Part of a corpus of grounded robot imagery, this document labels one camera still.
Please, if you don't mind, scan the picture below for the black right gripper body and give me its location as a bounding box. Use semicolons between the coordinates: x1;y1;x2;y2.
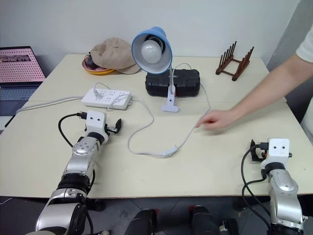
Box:
255;142;270;161

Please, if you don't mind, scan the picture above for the white lamp power cord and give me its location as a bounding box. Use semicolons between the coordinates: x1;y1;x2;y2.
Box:
93;63;212;159

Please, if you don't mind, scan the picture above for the blue clamp desk lamp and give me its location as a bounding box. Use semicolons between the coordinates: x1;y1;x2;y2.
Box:
131;26;180;113

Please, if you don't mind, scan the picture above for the person's bare hand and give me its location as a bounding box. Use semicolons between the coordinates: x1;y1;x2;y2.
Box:
196;109;238;130

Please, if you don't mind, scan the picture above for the white power strip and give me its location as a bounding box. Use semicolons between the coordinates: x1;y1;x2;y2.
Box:
81;88;134;111

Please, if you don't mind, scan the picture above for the black table leg foot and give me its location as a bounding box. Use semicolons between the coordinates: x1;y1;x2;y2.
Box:
234;195;248;212
86;198;106;212

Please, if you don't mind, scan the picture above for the beige cap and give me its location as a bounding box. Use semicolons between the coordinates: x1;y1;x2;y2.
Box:
89;37;142;75

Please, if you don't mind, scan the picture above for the black plastic tool case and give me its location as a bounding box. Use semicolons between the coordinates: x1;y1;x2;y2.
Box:
145;69;202;98

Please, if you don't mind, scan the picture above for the white light bulb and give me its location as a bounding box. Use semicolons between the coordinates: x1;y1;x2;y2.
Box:
140;39;164;64

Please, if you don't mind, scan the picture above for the brown wooden dish rack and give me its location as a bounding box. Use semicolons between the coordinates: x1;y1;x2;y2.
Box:
215;41;255;82

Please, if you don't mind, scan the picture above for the dark rounded shape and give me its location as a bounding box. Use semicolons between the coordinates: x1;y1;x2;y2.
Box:
126;208;158;235
188;206;222;235

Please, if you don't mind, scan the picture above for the laptop with pink screen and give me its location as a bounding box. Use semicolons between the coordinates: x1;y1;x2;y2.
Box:
0;46;47;128

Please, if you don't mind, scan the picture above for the white shirt sleeve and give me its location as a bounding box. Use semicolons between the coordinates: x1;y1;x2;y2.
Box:
295;26;313;61

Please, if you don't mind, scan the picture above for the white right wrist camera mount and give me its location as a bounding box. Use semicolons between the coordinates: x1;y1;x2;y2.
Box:
260;138;292;170

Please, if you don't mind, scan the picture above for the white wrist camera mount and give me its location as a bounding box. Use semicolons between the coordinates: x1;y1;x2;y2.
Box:
85;110;110;143
260;138;292;170

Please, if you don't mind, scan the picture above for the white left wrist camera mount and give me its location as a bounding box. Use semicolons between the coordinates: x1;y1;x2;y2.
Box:
85;110;110;143

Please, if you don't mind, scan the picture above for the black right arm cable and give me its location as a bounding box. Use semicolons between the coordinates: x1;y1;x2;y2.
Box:
241;146;272;227

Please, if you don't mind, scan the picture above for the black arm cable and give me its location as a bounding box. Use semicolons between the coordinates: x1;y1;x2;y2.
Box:
241;146;272;227
58;112;88;148

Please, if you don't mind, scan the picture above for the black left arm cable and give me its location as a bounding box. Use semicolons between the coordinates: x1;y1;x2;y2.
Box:
58;112;88;148

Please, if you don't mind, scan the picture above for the white inline cord switch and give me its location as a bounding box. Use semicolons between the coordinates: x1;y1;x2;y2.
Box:
161;145;179;158

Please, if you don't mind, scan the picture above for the white power strip cable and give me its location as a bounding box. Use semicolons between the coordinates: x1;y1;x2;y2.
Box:
15;96;85;114

